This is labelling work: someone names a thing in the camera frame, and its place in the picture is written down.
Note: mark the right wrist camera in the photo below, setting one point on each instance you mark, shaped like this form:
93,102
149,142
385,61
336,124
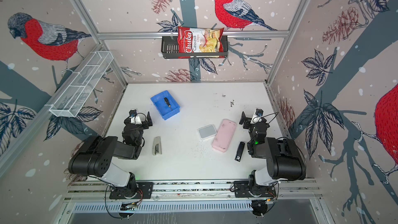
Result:
257,116

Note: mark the black handled screwdriver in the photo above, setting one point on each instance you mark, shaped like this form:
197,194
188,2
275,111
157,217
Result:
167,102

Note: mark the black wire wall basket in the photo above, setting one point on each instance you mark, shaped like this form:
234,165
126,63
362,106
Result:
170,50

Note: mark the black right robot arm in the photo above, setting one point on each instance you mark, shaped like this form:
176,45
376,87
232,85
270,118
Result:
283,159

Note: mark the small grey white box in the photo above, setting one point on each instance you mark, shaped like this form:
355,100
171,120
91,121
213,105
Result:
207,132

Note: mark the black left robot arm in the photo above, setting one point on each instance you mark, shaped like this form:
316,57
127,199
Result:
94,156

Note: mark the blue plastic bin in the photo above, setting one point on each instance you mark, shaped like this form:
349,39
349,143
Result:
165,112

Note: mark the grey metal stapler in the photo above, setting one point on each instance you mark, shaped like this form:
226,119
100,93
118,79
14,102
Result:
157,146

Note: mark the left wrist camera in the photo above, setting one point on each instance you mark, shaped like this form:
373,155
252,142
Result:
136,117

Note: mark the white mesh wall shelf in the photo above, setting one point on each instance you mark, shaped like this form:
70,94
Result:
73,98

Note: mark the red cassava chips bag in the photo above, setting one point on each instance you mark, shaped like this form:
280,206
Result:
195,40

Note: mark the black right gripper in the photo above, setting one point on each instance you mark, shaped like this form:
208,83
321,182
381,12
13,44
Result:
247,121

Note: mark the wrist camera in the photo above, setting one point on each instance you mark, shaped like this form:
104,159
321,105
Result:
257,116
136,117

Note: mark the pink rectangular case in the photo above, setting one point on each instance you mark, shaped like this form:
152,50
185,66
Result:
224,135

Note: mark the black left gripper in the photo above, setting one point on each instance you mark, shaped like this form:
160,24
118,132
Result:
144,125

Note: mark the black rectangular device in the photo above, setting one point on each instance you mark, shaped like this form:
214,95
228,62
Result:
239,151

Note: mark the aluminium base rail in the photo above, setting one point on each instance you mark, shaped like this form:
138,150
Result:
200,190

